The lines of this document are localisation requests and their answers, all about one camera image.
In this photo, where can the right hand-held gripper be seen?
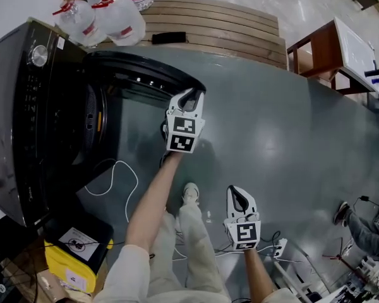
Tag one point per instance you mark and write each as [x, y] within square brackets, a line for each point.
[243, 234]

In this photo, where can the small white floor scrap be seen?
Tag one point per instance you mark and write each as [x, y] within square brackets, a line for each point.
[208, 217]

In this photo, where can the person's right forearm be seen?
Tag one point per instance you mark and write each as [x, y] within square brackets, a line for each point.
[259, 270]

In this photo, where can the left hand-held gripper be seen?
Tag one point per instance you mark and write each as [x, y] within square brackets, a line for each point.
[183, 134]

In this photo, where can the white power strip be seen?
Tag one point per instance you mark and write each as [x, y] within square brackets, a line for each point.
[280, 248]

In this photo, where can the flat black device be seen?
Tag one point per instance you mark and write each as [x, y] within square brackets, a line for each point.
[169, 38]

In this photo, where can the yellow lidded trash bin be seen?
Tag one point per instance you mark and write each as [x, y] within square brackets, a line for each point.
[79, 251]

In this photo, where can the black washing machine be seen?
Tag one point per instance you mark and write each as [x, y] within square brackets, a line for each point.
[34, 122]

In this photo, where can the person's beige trousers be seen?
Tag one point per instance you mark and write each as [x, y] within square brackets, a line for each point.
[199, 251]

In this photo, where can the person's left forearm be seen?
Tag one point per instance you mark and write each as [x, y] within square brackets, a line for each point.
[151, 207]

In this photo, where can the person's right white shoe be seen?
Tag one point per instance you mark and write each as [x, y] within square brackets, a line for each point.
[191, 194]

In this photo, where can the wooden slatted step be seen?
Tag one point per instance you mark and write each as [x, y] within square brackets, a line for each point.
[224, 24]

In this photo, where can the cardboard box with yellow label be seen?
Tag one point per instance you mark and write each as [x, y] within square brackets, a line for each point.
[47, 284]

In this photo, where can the person's white shirt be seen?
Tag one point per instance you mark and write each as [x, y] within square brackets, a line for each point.
[123, 276]

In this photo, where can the black handheld tool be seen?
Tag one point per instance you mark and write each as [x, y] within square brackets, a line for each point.
[373, 73]

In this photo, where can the wooden side table white top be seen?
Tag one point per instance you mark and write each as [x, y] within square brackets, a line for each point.
[353, 52]

